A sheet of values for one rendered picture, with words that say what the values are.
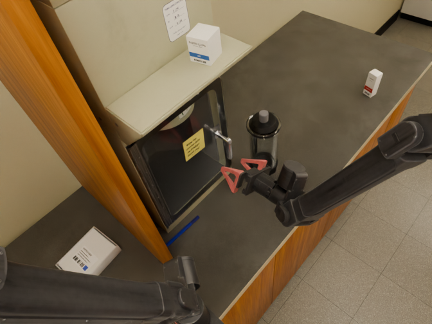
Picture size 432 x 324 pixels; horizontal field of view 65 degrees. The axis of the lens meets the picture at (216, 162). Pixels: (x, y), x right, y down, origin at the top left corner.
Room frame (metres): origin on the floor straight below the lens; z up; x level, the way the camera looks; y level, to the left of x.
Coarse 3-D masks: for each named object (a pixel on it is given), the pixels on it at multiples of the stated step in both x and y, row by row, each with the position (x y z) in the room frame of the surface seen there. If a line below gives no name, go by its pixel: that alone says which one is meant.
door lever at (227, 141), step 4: (216, 132) 0.67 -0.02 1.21; (220, 132) 0.68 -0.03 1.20; (216, 136) 0.67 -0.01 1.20; (220, 136) 0.66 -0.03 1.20; (224, 136) 0.66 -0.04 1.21; (224, 140) 0.64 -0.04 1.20; (228, 140) 0.64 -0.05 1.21; (228, 144) 0.64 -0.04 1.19; (228, 148) 0.64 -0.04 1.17; (228, 152) 0.64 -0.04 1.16; (232, 152) 0.64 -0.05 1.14; (228, 156) 0.64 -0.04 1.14; (232, 156) 0.64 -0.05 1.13
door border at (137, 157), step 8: (136, 144) 0.52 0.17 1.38; (136, 152) 0.52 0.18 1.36; (136, 160) 0.51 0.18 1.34; (144, 168) 0.52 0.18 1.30; (144, 176) 0.51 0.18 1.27; (152, 184) 0.52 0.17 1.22; (152, 192) 0.52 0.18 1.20; (160, 200) 0.52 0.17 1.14; (160, 208) 0.51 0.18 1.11; (168, 216) 0.52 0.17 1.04; (168, 224) 0.52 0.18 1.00
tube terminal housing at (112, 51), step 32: (32, 0) 0.58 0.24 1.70; (96, 0) 0.56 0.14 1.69; (128, 0) 0.60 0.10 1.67; (160, 0) 0.64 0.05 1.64; (192, 0) 0.69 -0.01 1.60; (64, 32) 0.52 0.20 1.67; (96, 32) 0.55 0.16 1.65; (128, 32) 0.58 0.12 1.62; (160, 32) 0.63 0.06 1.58; (96, 64) 0.53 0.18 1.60; (128, 64) 0.57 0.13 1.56; (160, 64) 0.61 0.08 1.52; (96, 96) 0.52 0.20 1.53; (128, 160) 0.53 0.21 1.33; (160, 224) 0.54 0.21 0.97
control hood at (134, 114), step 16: (224, 48) 0.64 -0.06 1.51; (240, 48) 0.63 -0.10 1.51; (176, 64) 0.61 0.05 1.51; (192, 64) 0.60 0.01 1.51; (224, 64) 0.58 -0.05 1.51; (144, 80) 0.58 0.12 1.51; (160, 80) 0.57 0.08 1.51; (176, 80) 0.56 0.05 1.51; (192, 80) 0.55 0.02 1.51; (208, 80) 0.55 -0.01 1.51; (128, 96) 0.54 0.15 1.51; (144, 96) 0.53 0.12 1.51; (160, 96) 0.52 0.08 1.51; (176, 96) 0.51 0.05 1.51; (192, 96) 0.51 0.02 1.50; (112, 112) 0.50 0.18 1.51; (128, 112) 0.49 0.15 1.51; (144, 112) 0.48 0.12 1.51; (160, 112) 0.47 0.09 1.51; (128, 128) 0.46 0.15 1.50; (144, 128) 0.44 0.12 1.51; (128, 144) 0.50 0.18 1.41
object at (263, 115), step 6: (258, 114) 0.74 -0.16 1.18; (264, 114) 0.71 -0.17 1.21; (270, 114) 0.74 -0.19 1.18; (252, 120) 0.73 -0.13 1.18; (258, 120) 0.72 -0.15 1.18; (264, 120) 0.71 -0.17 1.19; (270, 120) 0.71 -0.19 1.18; (276, 120) 0.71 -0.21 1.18; (252, 126) 0.71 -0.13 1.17; (258, 126) 0.70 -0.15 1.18; (264, 126) 0.69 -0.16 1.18; (270, 126) 0.69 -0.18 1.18; (276, 126) 0.69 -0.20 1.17; (258, 132) 0.68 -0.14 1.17; (264, 132) 0.68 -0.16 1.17
